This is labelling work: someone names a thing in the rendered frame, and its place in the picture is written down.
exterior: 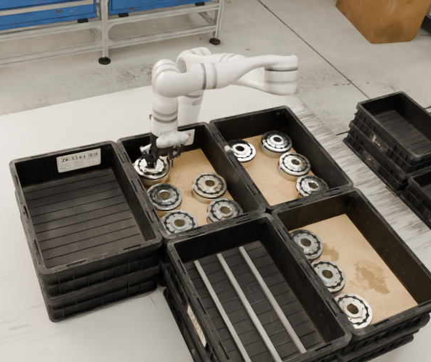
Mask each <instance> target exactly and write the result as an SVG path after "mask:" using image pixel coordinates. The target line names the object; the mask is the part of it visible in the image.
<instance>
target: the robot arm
mask: <svg viewBox="0 0 431 362"><path fill-rule="evenodd" d="M262 67H264V75H262V74H261V73H260V71H259V70H258V69H257V68H262ZM297 79H298V58H297V56H295V55H292V54H288V53H276V54H275V53H273V54H269V55H260V56H255V57H245V56H244V55H238V54H232V53H222V54H214V55H212V54H211V52H210V50H209V49H208V48H206V47H197V48H193V49H190V50H185V51H183V52H181V53H180V54H179V55H178V57H177V64H175V63H174V62H173V61H171V60H168V59H163V60H160V61H158V62H157V63H156V64H155V65H154V67H153V69H152V91H153V104H152V118H151V129H150V142H149V145H147V146H145V147H143V146H140V150H141V153H142V155H143V157H144V160H145V161H146V163H147V164H150V168H154V167H156V166H157V160H158V159H159V158H160V155H161V154H167V155H168V157H167V162H168V164H169V166H170V169H171V167H172V166H173V160H174V158H175V157H176V158H178V157H179V156H180V155H181V153H182V150H183V148H184V146H185V143H186V142H188V138H189V136H188V134H186V133H185V132H181V131H177V127H178V126H183V125H187V124H194V123H197V122H198V118H199V115H200V108H201V105H202V101H203V94H204V91H205V90H214V89H221V88H225V87H227V86H229V85H238V86H243V87H248V88H253V89H256V90H259V91H263V92H265V93H270V94H273V95H278V96H289V95H292V94H293V93H294V92H295V91H296V90H297ZM175 145H176V146H175ZM174 146H175V148H174V150H173V151H172V149H173V147H174ZM150 149H151V150H152V151H151V153H152V154H151V157H148V154H149V150H150Z"/></svg>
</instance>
